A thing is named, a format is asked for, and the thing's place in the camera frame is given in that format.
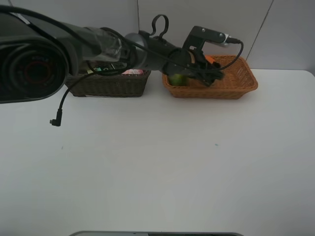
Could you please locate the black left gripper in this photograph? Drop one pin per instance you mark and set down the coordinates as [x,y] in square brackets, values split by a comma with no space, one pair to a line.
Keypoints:
[191,63]

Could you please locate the green mango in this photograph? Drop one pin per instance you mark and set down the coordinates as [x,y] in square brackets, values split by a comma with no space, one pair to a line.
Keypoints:
[178,80]

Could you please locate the pink bottle white cap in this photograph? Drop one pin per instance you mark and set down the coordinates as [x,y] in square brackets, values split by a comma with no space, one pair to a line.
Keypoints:
[133,72]

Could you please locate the dark green pump bottle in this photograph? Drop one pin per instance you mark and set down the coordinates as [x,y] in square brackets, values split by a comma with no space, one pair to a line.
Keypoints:
[105,68]

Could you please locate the orange mandarin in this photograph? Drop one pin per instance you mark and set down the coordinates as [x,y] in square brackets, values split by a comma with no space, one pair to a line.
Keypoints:
[209,59]

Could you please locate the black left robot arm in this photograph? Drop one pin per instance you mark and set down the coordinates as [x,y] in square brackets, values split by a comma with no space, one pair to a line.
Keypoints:
[37,53]

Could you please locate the orange wicker basket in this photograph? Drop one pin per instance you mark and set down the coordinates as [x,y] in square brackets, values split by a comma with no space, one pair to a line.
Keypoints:
[237,81]

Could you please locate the dark brown wicker basket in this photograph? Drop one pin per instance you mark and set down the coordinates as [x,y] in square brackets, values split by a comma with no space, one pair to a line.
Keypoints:
[121,85]

